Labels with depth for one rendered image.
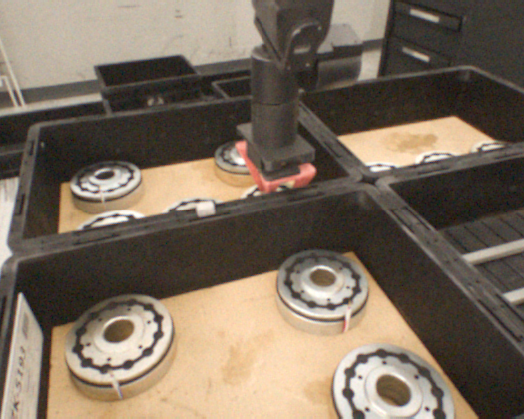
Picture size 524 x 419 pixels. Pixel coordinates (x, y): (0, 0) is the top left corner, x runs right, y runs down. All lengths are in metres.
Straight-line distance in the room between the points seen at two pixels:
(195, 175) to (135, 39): 2.77
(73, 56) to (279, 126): 2.99
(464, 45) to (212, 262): 1.52
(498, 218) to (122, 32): 3.04
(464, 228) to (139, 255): 0.44
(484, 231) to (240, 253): 0.35
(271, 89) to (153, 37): 3.01
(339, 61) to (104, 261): 0.34
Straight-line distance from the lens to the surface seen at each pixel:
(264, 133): 0.50
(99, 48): 3.43
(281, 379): 0.44
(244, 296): 0.50
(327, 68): 0.50
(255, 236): 0.48
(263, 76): 0.48
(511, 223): 0.70
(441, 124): 0.94
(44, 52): 3.42
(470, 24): 1.83
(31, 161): 0.62
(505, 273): 0.61
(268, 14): 0.44
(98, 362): 0.44
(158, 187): 0.70
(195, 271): 0.49
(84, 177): 0.70
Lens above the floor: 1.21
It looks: 38 degrees down
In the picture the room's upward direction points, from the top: straight up
